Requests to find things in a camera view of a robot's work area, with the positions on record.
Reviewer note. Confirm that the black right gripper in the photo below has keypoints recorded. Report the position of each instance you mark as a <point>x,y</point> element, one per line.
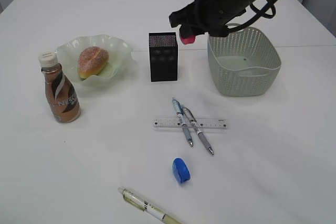
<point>206,16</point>

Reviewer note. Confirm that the pink correction tape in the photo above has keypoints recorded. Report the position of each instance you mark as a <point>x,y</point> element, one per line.
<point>187,40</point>

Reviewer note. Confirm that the grey patterned pen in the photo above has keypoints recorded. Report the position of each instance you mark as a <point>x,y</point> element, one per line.
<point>197,129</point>

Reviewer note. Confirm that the clear plastic ruler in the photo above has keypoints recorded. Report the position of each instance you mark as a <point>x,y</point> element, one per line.
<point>173,123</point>

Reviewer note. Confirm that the sugared bread roll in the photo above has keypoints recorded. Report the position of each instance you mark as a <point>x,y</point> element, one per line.
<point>92,61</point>

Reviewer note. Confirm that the brown coffee drink bottle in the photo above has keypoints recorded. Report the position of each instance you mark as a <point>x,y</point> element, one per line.
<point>59,91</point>

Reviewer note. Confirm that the yellow green pen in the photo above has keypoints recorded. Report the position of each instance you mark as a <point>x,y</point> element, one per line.
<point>146,206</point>

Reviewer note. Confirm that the black mesh pen holder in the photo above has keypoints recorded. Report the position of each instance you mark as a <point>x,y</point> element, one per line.
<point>163,56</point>

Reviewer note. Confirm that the pale green plastic basket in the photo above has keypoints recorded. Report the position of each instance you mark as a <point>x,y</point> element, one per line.
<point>243,64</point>

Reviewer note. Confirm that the blue grey pen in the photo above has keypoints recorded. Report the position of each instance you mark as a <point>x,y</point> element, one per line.
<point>179,113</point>

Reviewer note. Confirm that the pale green wavy plate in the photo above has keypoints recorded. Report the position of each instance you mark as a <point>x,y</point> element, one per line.
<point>119,56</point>

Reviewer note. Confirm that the blue correction tape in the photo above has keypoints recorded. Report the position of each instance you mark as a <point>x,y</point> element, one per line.
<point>180,171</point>

